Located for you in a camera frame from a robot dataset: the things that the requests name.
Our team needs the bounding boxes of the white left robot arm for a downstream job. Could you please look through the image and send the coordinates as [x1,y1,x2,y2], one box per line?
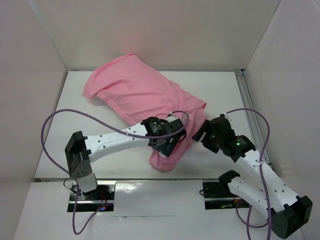
[64,114,187,200]

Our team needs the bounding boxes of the aluminium frame rail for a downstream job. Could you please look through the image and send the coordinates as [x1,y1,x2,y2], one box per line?
[234,69,265,151]

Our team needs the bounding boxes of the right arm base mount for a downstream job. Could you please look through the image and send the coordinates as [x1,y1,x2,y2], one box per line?
[199,181,249,210]

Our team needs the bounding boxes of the pink satin pillowcase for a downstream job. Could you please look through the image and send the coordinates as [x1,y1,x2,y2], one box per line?
[83,53,207,172]

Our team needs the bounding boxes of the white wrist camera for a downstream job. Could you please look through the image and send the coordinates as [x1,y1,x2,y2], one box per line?
[220,112,232,122]
[166,112,180,123]

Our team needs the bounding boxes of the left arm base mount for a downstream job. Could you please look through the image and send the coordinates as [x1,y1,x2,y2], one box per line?
[63,178,116,213]

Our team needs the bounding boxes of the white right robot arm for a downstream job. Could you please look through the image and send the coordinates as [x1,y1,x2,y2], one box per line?
[192,114,313,239]

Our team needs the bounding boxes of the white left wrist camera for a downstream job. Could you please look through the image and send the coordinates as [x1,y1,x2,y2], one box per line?
[166,112,180,123]

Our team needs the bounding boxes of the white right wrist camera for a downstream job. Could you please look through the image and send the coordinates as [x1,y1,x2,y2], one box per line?
[220,112,232,122]

